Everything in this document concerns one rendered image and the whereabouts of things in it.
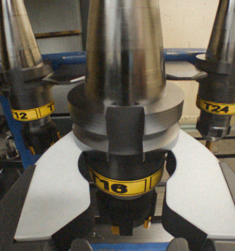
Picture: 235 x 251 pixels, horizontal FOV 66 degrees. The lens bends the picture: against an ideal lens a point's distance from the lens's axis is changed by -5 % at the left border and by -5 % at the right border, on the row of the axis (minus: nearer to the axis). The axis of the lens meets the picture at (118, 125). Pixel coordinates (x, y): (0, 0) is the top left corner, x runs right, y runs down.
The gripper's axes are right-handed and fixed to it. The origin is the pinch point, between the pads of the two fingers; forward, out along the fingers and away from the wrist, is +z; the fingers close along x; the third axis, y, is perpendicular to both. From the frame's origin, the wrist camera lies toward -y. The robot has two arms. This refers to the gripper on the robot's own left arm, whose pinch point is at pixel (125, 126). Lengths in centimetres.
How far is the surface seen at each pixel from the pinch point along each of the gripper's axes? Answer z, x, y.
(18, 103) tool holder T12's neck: 6.8, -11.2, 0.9
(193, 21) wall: 106, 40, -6
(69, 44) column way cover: 66, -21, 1
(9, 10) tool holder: 8.1, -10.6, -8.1
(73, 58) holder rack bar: 12.9, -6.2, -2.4
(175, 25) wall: 106, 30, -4
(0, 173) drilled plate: 17.3, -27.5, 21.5
